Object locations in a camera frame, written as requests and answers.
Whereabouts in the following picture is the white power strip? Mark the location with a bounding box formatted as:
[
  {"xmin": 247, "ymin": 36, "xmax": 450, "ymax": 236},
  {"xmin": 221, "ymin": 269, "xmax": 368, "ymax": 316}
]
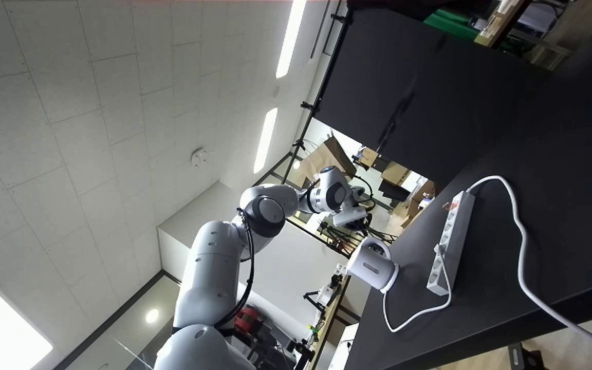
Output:
[{"xmin": 428, "ymin": 191, "xmax": 474, "ymax": 296}]

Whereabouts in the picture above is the white power strip cable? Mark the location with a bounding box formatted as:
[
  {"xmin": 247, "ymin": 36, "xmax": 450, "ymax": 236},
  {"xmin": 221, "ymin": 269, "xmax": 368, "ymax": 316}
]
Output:
[{"xmin": 465, "ymin": 173, "xmax": 592, "ymax": 356}]

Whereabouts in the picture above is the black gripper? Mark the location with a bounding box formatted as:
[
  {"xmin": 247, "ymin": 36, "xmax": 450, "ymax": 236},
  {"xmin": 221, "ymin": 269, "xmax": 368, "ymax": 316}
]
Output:
[{"xmin": 322, "ymin": 226, "xmax": 363, "ymax": 255}]

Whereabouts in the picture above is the black backdrop cloth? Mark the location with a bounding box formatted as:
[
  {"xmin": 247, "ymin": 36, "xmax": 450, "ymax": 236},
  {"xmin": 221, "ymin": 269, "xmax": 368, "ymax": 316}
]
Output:
[{"xmin": 314, "ymin": 9, "xmax": 547, "ymax": 183}]

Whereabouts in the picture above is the white kettle cord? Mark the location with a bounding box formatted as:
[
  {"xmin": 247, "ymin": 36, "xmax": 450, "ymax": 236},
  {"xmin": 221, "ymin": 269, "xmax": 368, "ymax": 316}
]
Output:
[{"xmin": 380, "ymin": 263, "xmax": 453, "ymax": 334}]

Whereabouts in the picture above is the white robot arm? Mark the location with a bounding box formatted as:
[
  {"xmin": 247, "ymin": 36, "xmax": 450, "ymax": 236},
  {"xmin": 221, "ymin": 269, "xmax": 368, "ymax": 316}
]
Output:
[{"xmin": 152, "ymin": 166, "xmax": 368, "ymax": 370}]

